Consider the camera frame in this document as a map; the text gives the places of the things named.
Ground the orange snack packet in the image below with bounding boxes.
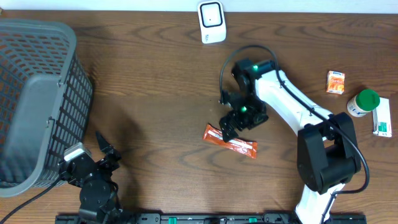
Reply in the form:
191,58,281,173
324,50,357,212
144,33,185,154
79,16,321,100
326,71,345,95

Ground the white barcode scanner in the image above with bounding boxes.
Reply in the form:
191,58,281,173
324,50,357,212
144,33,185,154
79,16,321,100
197,1,226,44

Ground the white Panadol medicine box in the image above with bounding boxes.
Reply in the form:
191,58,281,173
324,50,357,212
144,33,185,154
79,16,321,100
373,98,392,138

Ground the red Top chocolate bar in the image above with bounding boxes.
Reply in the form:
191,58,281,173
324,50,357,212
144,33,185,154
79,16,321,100
202,124,257,159

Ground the black mounting rail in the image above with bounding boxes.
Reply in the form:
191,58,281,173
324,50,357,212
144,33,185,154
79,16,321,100
55,213,367,224

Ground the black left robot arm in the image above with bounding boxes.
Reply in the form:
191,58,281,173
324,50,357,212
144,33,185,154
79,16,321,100
58,131,136,223

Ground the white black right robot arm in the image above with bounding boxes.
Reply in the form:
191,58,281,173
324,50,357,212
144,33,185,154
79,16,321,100
220,59,366,223

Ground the grey plastic basket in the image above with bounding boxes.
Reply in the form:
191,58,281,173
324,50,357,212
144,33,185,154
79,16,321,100
1,19,94,197

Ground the small green white can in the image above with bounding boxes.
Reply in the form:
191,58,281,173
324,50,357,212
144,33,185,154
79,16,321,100
347,89,380,118

